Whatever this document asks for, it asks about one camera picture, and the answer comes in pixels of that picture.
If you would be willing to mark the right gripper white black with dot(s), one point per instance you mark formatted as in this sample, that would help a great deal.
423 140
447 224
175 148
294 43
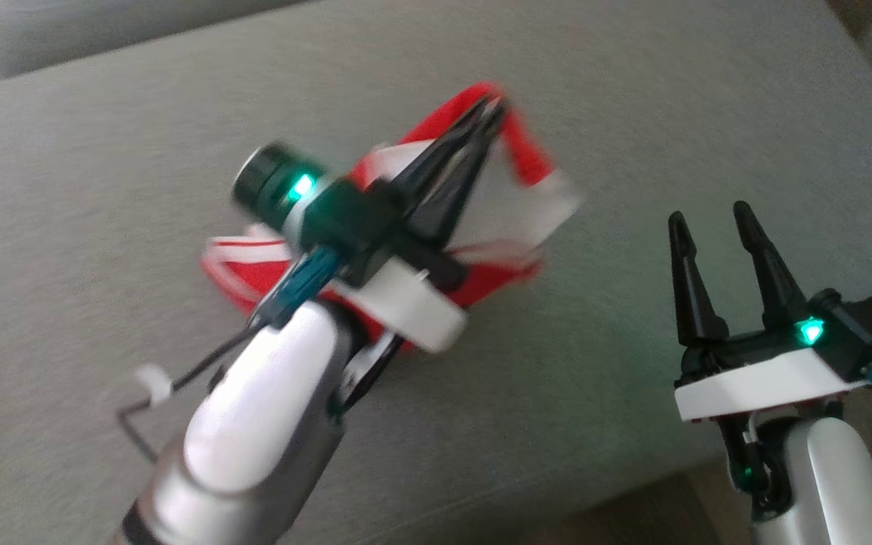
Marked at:
754 378

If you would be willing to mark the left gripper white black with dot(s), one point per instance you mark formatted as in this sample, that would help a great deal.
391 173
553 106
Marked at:
413 303

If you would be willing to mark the red white striped jersey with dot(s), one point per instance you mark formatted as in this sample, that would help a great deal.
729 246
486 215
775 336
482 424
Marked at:
527 204

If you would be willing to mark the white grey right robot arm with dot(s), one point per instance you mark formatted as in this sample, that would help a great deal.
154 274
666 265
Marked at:
829 484

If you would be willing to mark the large grey sofa ottoman cushion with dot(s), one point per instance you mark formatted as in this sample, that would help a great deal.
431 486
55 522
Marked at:
103 189

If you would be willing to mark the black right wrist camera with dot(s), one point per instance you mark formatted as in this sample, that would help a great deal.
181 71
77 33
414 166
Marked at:
867 333

